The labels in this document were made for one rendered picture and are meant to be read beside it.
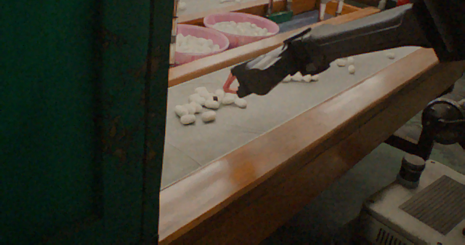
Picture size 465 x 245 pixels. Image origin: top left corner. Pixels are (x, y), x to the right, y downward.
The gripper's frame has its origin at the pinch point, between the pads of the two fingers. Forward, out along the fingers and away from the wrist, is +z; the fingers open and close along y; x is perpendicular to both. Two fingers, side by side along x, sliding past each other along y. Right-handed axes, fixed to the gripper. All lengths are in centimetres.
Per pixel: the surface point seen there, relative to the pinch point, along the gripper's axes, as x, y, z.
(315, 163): 23.3, -6.8, -9.1
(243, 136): 11.2, 2.0, -0.8
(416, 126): 61, -200, 60
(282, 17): -22, -100, 48
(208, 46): -16, -34, 33
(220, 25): -23, -54, 42
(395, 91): 19, -49, -12
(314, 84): 8.2, -37.5, 3.8
